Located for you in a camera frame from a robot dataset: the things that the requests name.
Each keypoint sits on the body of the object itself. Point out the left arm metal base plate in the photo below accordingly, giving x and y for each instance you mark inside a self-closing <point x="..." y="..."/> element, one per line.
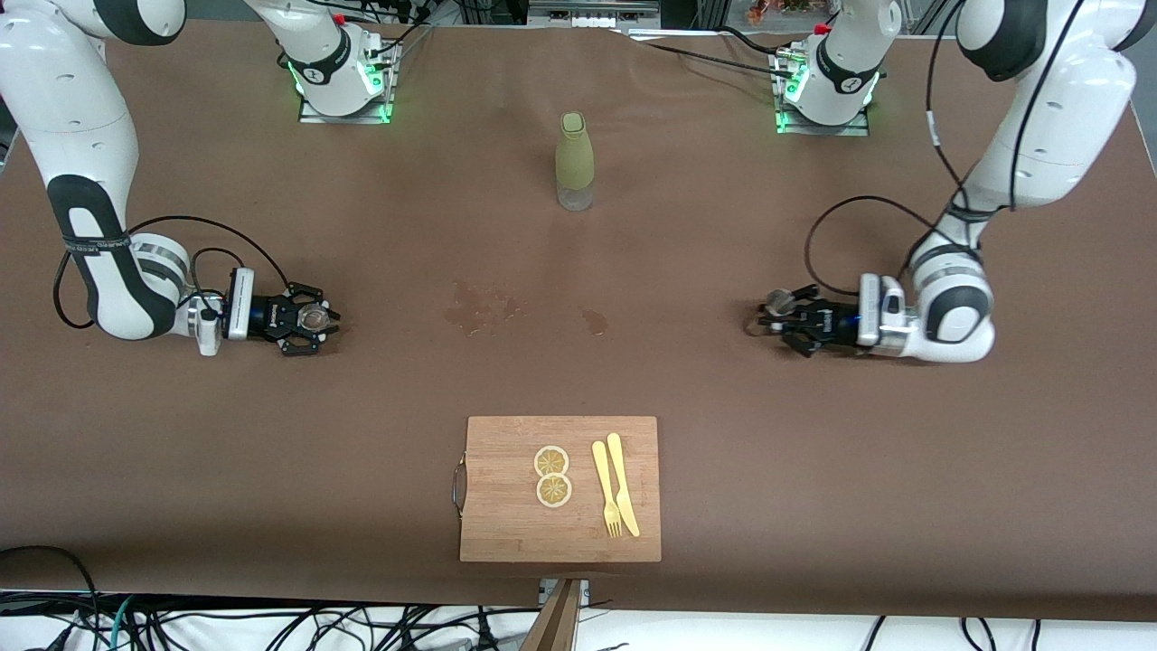
<point x="854" y="129"/>

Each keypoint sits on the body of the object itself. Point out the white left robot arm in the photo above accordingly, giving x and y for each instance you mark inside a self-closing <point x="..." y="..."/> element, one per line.
<point x="1058" y="108"/>

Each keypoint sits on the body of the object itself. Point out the metal bracket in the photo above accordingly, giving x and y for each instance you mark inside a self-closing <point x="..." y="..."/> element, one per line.
<point x="544" y="592"/>

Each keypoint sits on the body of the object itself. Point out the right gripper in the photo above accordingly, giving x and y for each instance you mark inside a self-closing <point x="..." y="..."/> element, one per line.
<point x="268" y="316"/>

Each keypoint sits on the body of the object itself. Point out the wooden cutting board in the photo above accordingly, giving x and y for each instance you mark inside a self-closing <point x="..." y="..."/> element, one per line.
<point x="506" y="524"/>

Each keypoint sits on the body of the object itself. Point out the clear glass cup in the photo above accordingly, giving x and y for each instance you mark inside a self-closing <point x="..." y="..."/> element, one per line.
<point x="315" y="318"/>

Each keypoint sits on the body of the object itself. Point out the yellow plastic knife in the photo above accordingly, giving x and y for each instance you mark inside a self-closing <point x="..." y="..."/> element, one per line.
<point x="627" y="515"/>

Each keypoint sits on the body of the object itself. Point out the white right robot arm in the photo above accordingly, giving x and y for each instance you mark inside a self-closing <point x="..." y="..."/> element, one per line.
<point x="81" y="136"/>

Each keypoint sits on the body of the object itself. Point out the grey power strip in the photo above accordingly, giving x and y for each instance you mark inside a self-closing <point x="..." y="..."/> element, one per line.
<point x="597" y="16"/>

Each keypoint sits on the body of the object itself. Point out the yellow plastic fork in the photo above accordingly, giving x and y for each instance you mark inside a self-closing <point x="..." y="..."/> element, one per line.
<point x="600" y="466"/>

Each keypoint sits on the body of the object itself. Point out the lemon slice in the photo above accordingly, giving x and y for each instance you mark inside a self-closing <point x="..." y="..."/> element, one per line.
<point x="554" y="491"/>
<point x="551" y="461"/>

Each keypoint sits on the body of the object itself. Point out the metal jigger measuring cup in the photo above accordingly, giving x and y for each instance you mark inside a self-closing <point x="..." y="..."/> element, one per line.
<point x="777" y="299"/>

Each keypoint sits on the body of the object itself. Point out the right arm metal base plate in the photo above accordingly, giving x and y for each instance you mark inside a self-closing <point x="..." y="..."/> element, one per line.
<point x="312" y="116"/>

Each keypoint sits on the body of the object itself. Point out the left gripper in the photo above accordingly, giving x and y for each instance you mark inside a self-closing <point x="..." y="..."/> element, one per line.
<point x="833" y="321"/>

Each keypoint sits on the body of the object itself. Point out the brown table cover sheet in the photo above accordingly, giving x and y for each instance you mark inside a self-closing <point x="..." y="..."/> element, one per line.
<point x="813" y="452"/>

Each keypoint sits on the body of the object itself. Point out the wooden post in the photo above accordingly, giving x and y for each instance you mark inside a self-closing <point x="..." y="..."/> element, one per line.
<point x="556" y="628"/>

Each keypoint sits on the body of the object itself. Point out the green bottle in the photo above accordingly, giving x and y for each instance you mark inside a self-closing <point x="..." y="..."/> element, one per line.
<point x="575" y="154"/>

